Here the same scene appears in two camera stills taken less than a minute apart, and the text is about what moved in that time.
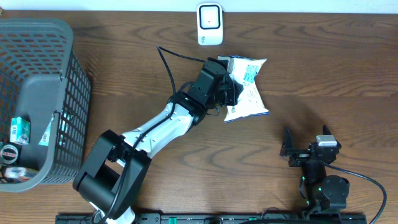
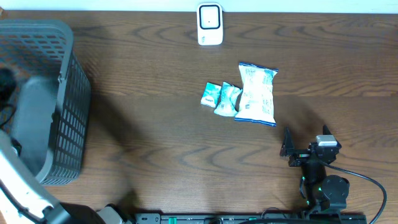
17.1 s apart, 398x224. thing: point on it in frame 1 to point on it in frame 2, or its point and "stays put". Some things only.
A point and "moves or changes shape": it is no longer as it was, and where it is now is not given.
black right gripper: [300, 155] stays put
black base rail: [221, 218] stays put
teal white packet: [45, 138] moves or changes shape
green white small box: [20, 131] moves or changes shape
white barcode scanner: [209, 23] stays put
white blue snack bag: [244, 71] to [257, 94]
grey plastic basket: [41, 79] stays put
